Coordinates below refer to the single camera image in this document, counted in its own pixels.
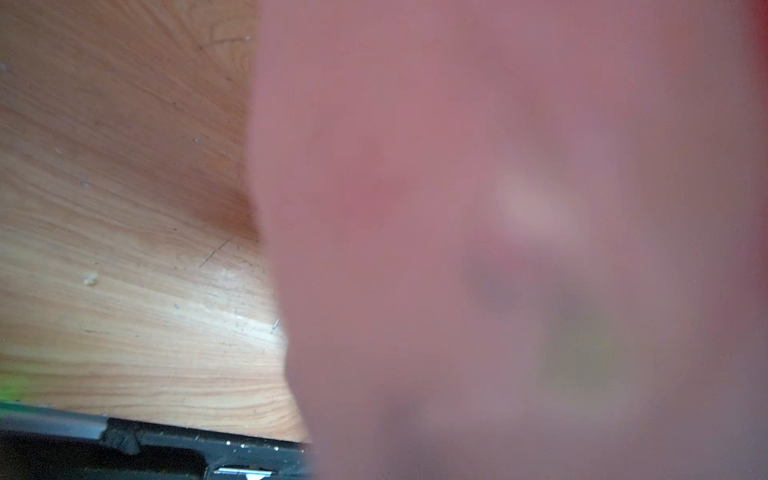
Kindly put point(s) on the pink plastic bag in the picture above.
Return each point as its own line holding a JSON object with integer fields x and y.
{"x": 518, "y": 239}

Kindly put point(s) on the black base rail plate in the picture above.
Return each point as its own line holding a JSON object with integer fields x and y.
{"x": 42, "y": 443}

